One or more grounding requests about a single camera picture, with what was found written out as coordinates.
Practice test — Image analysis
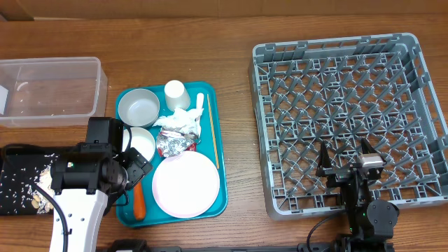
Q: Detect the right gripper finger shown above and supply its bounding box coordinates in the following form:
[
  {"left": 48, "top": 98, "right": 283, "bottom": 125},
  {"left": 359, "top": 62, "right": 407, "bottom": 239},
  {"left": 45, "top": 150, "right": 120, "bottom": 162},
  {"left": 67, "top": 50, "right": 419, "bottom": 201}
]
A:
[
  {"left": 360, "top": 138, "right": 386, "bottom": 163},
  {"left": 318, "top": 141, "right": 332, "bottom": 169}
]

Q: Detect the white bowl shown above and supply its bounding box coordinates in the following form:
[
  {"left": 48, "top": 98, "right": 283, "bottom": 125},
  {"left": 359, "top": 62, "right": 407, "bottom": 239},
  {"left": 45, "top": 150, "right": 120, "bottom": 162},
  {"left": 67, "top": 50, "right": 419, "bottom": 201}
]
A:
[{"left": 122, "top": 127, "right": 156, "bottom": 162}]

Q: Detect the foil wrapper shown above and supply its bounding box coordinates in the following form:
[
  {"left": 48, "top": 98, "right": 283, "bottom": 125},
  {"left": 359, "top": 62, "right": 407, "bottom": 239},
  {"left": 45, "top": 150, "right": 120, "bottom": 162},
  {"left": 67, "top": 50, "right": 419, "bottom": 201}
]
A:
[{"left": 156, "top": 129, "right": 200, "bottom": 158}]

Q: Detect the grey bowl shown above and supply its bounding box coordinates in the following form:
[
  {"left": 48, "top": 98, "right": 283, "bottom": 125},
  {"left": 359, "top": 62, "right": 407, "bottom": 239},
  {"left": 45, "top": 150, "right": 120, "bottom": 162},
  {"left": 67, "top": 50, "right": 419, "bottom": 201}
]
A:
[{"left": 117, "top": 88, "right": 160, "bottom": 127}]

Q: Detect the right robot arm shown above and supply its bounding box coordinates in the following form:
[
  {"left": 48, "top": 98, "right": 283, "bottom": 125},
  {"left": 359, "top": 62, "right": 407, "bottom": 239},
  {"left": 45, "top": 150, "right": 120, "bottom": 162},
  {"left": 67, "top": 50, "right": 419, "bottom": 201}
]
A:
[{"left": 316, "top": 138, "right": 400, "bottom": 251}]

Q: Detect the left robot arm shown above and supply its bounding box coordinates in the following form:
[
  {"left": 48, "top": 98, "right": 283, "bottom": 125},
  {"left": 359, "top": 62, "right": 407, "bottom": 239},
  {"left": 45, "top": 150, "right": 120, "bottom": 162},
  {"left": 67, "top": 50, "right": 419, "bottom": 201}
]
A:
[{"left": 50, "top": 143, "right": 155, "bottom": 251}]

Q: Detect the grey dishwasher rack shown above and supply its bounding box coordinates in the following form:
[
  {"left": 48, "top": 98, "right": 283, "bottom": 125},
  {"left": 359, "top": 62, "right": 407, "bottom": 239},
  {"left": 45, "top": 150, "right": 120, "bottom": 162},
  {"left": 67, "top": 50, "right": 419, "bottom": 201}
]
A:
[{"left": 248, "top": 33, "right": 447, "bottom": 221}]

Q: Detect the black waste tray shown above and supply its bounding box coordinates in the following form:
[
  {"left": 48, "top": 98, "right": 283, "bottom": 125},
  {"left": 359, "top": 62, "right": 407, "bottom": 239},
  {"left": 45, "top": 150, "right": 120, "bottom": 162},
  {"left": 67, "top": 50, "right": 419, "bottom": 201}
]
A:
[{"left": 1, "top": 144, "right": 80, "bottom": 216}]

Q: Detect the orange carrot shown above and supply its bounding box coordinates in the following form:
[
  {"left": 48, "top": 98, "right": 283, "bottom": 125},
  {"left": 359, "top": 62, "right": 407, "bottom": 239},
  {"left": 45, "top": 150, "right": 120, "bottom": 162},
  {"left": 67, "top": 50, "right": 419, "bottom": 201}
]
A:
[{"left": 134, "top": 182, "right": 146, "bottom": 221}]

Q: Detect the pink plate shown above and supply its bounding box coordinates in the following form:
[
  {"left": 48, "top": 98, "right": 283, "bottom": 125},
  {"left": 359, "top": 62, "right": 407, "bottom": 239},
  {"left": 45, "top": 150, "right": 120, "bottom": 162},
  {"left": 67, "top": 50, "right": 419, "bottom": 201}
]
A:
[{"left": 152, "top": 151, "right": 221, "bottom": 218}]

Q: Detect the teal serving tray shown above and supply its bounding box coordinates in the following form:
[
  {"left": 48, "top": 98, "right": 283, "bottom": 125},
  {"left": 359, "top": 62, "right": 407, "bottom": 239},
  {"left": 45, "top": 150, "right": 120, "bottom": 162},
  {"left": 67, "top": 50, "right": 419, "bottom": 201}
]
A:
[{"left": 116, "top": 81, "right": 228, "bottom": 228}]

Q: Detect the crumpled white napkin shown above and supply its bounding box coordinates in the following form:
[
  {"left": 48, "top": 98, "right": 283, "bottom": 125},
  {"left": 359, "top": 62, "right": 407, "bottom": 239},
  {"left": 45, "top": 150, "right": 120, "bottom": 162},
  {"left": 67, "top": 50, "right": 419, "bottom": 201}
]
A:
[{"left": 153, "top": 108, "right": 204, "bottom": 137}]

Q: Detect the white paper cup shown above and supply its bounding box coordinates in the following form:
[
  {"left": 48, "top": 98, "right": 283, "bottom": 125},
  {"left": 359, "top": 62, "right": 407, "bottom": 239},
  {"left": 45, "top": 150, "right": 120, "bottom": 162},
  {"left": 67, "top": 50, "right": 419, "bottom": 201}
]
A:
[{"left": 164, "top": 80, "right": 190, "bottom": 111}]

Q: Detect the white plastic fork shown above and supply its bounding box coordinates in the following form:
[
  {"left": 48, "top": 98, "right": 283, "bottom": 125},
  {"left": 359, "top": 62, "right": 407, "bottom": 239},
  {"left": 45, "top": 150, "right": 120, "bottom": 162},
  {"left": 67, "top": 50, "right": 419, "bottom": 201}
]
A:
[{"left": 195, "top": 92, "right": 204, "bottom": 137}]

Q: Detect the wooden chopstick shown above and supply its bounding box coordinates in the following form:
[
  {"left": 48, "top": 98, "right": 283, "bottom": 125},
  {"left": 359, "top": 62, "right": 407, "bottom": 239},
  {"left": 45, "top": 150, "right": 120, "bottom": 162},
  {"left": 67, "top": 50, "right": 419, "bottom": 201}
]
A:
[{"left": 206, "top": 95, "right": 220, "bottom": 169}]

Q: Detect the rice and peanut pile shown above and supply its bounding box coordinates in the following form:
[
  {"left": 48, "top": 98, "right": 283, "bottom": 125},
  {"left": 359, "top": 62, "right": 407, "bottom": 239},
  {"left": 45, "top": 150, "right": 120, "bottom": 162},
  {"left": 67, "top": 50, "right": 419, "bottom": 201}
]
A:
[{"left": 31, "top": 168, "right": 55, "bottom": 214}]

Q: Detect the clear plastic bin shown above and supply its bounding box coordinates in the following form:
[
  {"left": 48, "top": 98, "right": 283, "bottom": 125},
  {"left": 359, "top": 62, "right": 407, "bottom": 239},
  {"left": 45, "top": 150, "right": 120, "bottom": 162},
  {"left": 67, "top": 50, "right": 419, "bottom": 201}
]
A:
[{"left": 1, "top": 57, "right": 108, "bottom": 128}]

